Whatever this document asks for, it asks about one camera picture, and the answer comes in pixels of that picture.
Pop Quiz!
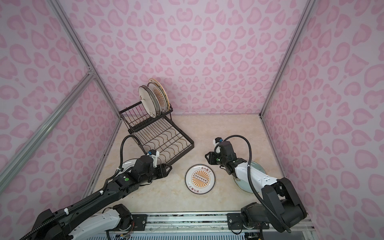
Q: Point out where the aluminium frame post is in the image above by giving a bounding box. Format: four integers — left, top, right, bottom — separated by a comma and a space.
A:
47, 0, 121, 120
259, 0, 319, 119

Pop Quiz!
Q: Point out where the white plate brown rim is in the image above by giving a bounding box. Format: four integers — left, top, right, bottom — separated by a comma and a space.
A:
138, 85, 158, 119

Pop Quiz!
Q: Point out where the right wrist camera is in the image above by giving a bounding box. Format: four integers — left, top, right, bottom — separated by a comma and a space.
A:
213, 137, 223, 154

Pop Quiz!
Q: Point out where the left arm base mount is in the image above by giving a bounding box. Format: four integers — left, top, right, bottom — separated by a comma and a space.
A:
115, 214, 148, 232

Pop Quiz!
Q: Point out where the black wire dish rack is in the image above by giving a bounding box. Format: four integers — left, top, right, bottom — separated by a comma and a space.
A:
120, 102, 195, 165

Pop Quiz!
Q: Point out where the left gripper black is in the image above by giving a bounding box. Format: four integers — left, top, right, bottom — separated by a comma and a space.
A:
140, 162, 174, 185

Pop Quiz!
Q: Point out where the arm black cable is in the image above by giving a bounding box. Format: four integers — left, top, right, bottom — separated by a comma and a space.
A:
223, 134, 292, 234
19, 134, 148, 240

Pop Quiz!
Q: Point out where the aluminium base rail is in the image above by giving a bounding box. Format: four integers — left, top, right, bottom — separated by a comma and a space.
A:
87, 212, 318, 240

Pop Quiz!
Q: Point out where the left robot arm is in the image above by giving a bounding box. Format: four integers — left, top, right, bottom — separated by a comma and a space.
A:
22, 156, 172, 240

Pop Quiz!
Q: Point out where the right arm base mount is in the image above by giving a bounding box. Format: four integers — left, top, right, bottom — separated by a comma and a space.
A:
226, 213, 270, 231

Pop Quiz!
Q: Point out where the cream star cartoon plate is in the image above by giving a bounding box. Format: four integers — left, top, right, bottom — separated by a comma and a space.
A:
149, 78, 171, 112

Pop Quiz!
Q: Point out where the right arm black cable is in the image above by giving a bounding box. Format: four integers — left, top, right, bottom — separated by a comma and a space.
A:
223, 134, 292, 234

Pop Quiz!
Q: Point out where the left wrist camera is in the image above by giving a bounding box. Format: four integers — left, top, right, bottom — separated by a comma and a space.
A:
147, 150, 160, 168

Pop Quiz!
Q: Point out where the aluminium frame post right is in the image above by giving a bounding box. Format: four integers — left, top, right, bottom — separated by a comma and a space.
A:
259, 0, 319, 119

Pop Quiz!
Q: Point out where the aluminium frame diagonal beam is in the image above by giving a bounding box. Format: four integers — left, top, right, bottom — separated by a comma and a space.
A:
1, 71, 95, 193

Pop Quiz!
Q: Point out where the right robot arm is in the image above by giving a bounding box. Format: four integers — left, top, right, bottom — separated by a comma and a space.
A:
205, 138, 307, 233

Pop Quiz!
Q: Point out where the aluminium frame post left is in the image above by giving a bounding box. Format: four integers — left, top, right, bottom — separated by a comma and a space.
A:
47, 0, 121, 120

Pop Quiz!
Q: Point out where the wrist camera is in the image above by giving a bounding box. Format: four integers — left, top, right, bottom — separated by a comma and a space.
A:
213, 137, 223, 154
147, 150, 160, 168

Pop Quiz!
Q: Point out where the light green flower plate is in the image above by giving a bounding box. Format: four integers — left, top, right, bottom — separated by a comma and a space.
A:
234, 162, 269, 193

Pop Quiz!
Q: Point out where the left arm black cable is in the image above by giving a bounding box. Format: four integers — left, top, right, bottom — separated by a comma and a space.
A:
19, 134, 148, 240

